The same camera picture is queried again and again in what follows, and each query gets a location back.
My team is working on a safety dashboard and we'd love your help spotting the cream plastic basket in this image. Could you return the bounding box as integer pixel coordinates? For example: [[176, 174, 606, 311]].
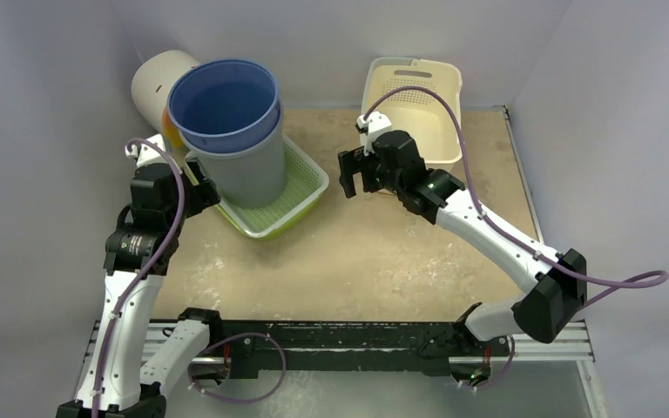
[[361, 57, 463, 172]]

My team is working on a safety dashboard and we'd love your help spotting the grey plastic bucket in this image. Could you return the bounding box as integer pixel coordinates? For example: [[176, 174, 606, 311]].
[[186, 125, 287, 208]]

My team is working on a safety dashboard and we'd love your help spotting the blue plastic bucket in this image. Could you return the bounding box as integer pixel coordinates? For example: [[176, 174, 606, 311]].
[[166, 59, 283, 154]]

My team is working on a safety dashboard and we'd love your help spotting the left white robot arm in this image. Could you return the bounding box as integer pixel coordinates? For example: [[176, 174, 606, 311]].
[[56, 162, 225, 417]]

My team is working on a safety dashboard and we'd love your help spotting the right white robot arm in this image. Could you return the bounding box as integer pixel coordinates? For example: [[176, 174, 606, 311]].
[[338, 131, 586, 354]]

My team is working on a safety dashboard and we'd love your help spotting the white perforated tray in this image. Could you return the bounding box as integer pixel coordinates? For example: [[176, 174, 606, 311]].
[[216, 136, 329, 240]]

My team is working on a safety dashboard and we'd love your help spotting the green plastic tray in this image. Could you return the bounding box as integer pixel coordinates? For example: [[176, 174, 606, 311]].
[[185, 134, 329, 240]]

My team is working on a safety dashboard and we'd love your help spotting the white cylindrical drawer cabinet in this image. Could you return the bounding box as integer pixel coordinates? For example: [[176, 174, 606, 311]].
[[131, 50, 200, 156]]

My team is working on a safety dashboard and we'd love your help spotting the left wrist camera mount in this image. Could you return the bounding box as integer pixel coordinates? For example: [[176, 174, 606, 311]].
[[125, 133, 182, 174]]

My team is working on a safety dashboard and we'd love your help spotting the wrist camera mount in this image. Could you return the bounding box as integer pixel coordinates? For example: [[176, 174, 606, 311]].
[[355, 111, 393, 157], [125, 133, 182, 174]]

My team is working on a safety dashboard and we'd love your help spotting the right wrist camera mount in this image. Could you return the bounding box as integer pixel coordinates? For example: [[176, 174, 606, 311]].
[[355, 111, 393, 157]]

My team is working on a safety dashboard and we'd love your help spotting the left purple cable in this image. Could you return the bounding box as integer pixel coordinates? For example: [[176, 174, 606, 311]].
[[90, 137, 187, 418]]

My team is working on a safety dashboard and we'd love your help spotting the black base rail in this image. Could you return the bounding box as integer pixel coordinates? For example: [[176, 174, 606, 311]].
[[210, 320, 510, 378]]

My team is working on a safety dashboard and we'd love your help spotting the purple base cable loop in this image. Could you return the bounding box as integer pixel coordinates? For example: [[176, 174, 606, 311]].
[[186, 332, 287, 405]]

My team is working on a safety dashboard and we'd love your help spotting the aluminium frame rail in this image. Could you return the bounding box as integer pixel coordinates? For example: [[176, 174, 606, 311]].
[[83, 320, 595, 370]]

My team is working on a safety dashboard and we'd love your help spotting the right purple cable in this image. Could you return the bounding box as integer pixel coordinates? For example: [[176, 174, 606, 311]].
[[362, 84, 669, 313]]

